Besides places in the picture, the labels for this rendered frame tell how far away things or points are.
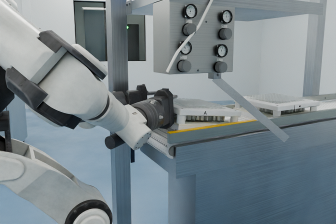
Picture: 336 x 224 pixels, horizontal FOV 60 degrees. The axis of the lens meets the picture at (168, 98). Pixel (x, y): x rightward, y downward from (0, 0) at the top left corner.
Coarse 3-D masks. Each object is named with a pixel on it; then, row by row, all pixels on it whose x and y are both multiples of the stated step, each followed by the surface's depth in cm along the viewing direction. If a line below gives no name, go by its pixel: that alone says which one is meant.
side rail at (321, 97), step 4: (304, 96) 153; (308, 96) 153; (312, 96) 155; (316, 96) 156; (320, 96) 158; (324, 96) 159; (328, 96) 161; (332, 96) 163; (316, 100) 157; (320, 100) 158; (228, 104) 130; (232, 104) 130; (232, 108) 130
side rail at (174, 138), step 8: (304, 112) 113; (312, 112) 114; (320, 112) 116; (328, 112) 119; (256, 120) 100; (272, 120) 104; (280, 120) 106; (288, 120) 108; (296, 120) 110; (304, 120) 112; (208, 128) 91; (216, 128) 93; (224, 128) 94; (232, 128) 96; (240, 128) 97; (248, 128) 99; (256, 128) 101; (168, 136) 85; (176, 136) 86; (184, 136) 87; (192, 136) 89; (200, 136) 90; (208, 136) 92
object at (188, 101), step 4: (176, 100) 101; (180, 100) 102; (184, 100) 104; (188, 100) 105; (192, 100) 108; (196, 100) 109; (200, 100) 110; (192, 104) 96; (204, 104) 98; (208, 104) 99; (212, 104) 100; (216, 104) 102; (212, 116) 100; (216, 116) 101
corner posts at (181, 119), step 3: (177, 114) 89; (177, 117) 89; (180, 117) 88; (183, 117) 89; (231, 117) 99; (234, 117) 99; (237, 117) 99; (177, 120) 89; (180, 120) 88; (183, 120) 89; (231, 120) 99; (234, 120) 99; (237, 120) 99; (180, 123) 89; (183, 123) 89
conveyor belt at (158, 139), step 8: (320, 104) 150; (328, 104) 150; (240, 120) 116; (312, 120) 117; (160, 128) 104; (168, 128) 104; (264, 128) 105; (152, 136) 97; (160, 136) 94; (216, 136) 95; (152, 144) 96; (160, 144) 91; (168, 144) 87; (176, 144) 88
